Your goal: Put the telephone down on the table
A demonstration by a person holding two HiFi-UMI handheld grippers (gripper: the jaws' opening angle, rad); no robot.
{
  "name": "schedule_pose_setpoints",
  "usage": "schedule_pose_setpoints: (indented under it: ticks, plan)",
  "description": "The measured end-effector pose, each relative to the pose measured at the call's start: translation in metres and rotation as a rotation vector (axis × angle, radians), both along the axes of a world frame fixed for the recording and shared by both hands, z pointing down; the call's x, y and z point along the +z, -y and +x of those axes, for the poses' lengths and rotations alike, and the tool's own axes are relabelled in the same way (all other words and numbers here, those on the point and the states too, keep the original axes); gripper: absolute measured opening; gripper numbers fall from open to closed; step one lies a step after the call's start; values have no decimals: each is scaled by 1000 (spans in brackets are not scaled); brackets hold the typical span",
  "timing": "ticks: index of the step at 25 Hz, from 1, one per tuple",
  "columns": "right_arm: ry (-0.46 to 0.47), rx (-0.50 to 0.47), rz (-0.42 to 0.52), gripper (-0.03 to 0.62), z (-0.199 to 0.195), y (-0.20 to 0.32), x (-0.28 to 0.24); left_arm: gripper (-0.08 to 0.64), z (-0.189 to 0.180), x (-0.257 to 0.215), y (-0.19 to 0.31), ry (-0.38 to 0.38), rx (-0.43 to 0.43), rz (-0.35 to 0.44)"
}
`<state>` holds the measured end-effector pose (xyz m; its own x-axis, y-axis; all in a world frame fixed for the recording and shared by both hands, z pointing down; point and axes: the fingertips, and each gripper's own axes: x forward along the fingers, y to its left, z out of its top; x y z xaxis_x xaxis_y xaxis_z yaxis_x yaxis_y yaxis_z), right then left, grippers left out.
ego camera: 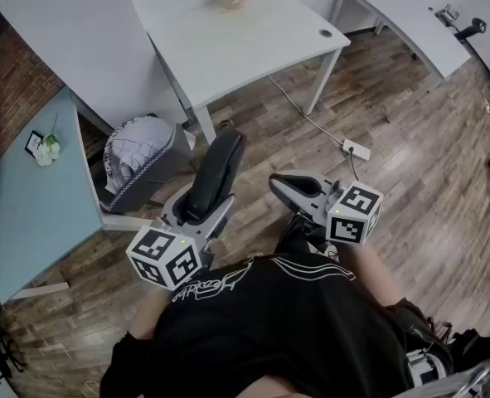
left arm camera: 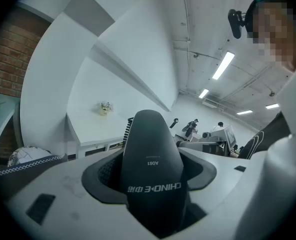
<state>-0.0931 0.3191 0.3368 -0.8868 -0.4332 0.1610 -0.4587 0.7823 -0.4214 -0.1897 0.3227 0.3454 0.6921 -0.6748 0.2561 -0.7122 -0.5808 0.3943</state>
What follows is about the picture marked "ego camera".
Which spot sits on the white artificial flowers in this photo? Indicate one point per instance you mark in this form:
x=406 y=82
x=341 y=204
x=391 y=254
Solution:
x=47 y=151

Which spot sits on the grey metal equipment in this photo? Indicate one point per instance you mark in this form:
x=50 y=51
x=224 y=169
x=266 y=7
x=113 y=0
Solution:
x=443 y=375

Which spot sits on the person's right white shoe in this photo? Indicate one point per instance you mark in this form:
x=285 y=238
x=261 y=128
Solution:
x=326 y=250

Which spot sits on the light blue table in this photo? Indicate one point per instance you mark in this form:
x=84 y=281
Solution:
x=33 y=205

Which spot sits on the person's left forearm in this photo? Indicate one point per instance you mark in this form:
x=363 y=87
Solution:
x=149 y=313

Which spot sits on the small black picture frame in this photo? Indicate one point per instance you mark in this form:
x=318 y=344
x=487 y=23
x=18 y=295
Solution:
x=32 y=142

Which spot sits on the long white desk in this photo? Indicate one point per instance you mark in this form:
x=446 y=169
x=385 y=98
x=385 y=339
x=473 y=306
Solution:
x=418 y=27

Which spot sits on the person's black trousers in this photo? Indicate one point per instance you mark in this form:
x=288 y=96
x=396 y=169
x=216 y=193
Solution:
x=296 y=239

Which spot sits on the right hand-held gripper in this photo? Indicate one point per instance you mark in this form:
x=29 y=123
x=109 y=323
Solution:
x=348 y=222

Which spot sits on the white power strip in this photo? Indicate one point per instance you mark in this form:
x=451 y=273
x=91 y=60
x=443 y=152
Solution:
x=356 y=149

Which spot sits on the white checked cloth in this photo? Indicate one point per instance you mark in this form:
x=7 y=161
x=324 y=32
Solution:
x=141 y=147

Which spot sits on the person's black shirt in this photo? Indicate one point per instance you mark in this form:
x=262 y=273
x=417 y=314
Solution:
x=277 y=330

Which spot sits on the person's right forearm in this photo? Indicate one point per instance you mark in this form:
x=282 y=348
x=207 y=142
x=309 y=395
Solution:
x=373 y=276

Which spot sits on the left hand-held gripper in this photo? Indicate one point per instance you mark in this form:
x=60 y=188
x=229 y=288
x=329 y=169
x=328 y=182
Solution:
x=161 y=255

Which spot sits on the black phone handset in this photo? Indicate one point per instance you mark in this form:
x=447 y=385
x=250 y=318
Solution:
x=217 y=168

